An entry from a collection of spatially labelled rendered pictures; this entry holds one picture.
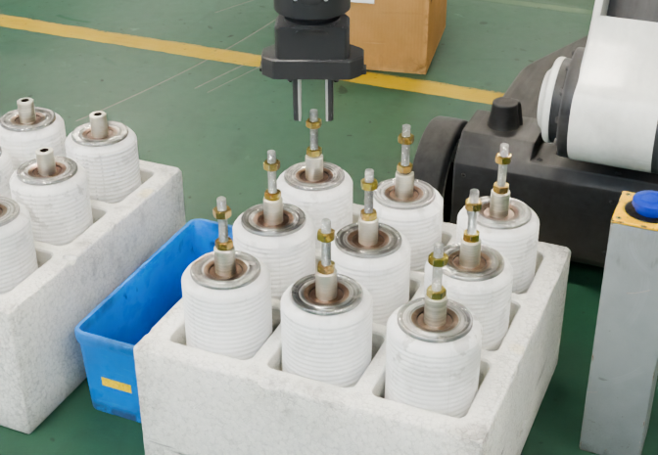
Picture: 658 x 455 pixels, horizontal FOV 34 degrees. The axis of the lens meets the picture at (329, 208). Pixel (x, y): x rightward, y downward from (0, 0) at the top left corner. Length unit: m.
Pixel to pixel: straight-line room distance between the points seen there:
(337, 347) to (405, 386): 0.08
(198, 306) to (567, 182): 0.61
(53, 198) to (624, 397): 0.72
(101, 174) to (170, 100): 0.77
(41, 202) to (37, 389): 0.23
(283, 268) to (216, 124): 0.89
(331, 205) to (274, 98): 0.90
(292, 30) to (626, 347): 0.51
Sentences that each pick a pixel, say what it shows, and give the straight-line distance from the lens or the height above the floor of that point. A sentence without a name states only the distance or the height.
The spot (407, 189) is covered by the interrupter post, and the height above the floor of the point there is 0.26.
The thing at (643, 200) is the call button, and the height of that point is 0.33.
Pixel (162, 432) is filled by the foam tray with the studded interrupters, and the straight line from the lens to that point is 1.26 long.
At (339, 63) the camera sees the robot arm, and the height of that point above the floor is 0.41.
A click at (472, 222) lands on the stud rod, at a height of 0.30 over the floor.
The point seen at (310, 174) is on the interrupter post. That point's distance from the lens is 1.35.
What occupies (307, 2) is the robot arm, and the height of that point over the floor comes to 0.49.
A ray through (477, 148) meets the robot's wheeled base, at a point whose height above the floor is 0.19.
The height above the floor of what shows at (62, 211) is 0.22.
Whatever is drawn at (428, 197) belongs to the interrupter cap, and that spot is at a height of 0.25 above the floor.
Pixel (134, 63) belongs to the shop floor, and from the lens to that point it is 2.43.
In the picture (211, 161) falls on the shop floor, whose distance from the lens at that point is 1.97.
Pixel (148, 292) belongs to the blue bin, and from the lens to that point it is 1.47.
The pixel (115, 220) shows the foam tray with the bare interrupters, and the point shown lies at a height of 0.18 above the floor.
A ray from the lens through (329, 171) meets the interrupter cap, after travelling 1.37.
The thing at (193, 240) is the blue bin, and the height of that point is 0.09.
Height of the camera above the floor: 0.88
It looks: 29 degrees down
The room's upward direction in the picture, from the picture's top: straight up
